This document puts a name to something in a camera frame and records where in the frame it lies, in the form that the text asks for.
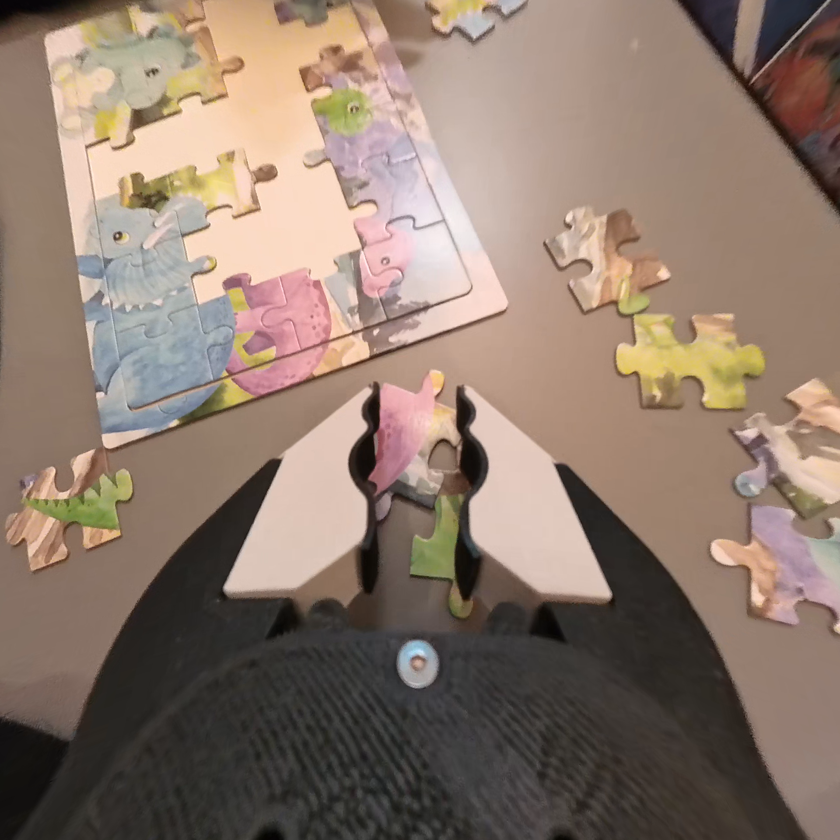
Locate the dinosaur puzzle tray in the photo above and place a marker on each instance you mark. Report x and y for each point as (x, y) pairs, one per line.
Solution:
(282, 197)

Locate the blue dinosaur body puzzle piece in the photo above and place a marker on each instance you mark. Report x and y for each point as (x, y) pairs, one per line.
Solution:
(164, 354)

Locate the brown grey puzzle piece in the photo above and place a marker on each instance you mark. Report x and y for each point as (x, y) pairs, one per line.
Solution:
(604, 262)

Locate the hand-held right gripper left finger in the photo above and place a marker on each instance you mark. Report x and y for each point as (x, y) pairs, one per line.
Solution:
(295, 525)

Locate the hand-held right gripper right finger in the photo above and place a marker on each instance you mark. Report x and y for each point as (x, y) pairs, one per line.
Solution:
(538, 531)

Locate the pale blue purple puzzle piece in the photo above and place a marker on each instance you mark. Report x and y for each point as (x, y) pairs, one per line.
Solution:
(308, 10)

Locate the pale blue yellow puzzle piece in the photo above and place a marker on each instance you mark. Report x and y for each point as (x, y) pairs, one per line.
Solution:
(92, 92)

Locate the green yellow puzzle piece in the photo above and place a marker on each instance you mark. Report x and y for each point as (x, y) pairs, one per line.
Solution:
(689, 367)

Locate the pink yellow blue puzzle piece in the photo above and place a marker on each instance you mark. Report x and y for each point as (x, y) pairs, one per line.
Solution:
(472, 16)

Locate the illustrated puzzle box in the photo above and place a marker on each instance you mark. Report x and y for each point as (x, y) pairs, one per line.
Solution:
(787, 79)

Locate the blue triceratops head puzzle piece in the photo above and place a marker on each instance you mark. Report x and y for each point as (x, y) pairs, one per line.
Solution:
(131, 229)

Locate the pastel purple pink puzzle piece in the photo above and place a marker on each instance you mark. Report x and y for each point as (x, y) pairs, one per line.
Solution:
(407, 197)

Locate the peach purple puzzle piece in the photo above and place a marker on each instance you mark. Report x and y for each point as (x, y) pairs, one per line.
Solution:
(800, 453)

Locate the green tan puzzle piece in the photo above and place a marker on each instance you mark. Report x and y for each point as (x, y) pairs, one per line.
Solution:
(439, 544)

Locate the green dinosaur head puzzle piece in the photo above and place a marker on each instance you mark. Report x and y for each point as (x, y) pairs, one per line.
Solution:
(341, 72)

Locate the purple blue green puzzle piece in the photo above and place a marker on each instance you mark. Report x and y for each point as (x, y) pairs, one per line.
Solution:
(262, 315)

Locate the purple dinosaur body puzzle piece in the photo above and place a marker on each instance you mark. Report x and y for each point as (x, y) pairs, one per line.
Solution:
(302, 308)

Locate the blue white puzzle piece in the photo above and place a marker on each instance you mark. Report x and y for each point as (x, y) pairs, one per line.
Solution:
(151, 282)

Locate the pink dinosaur head puzzle piece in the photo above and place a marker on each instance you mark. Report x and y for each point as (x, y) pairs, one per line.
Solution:
(420, 269)

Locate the green dinosaur brown puzzle piece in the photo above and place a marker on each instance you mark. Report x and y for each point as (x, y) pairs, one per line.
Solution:
(72, 512)

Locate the teal dinosaur puzzle piece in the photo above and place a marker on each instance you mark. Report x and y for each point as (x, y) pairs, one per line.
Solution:
(151, 72)

